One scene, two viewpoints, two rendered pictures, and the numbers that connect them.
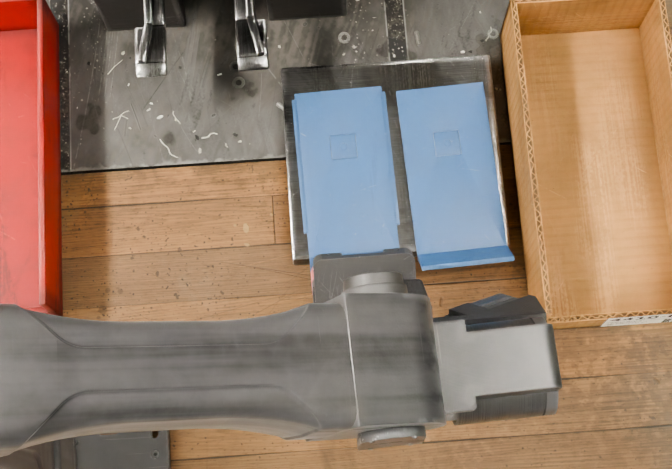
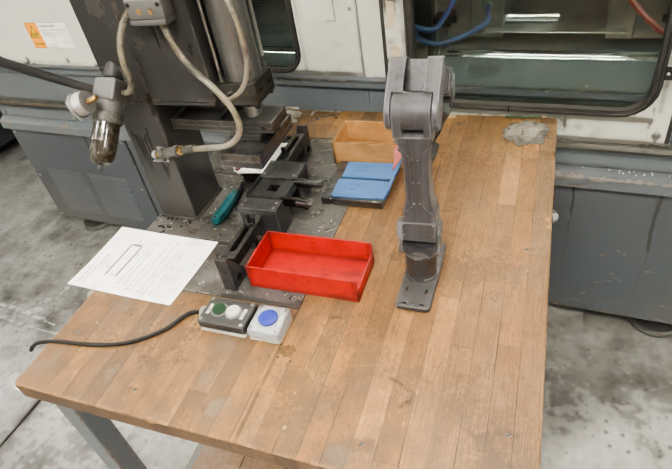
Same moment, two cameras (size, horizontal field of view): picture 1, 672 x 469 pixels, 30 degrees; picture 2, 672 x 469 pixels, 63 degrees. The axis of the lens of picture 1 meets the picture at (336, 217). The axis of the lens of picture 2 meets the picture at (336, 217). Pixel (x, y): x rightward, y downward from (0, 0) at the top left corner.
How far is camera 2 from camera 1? 1.03 m
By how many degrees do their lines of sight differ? 46
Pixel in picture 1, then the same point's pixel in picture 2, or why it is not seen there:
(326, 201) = (367, 193)
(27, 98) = (293, 258)
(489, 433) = (449, 180)
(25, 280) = (356, 267)
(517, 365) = not seen: hidden behind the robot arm
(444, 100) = (350, 168)
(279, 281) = (385, 213)
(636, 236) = not seen: hidden behind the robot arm
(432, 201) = (378, 174)
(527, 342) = not seen: hidden behind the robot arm
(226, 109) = (325, 216)
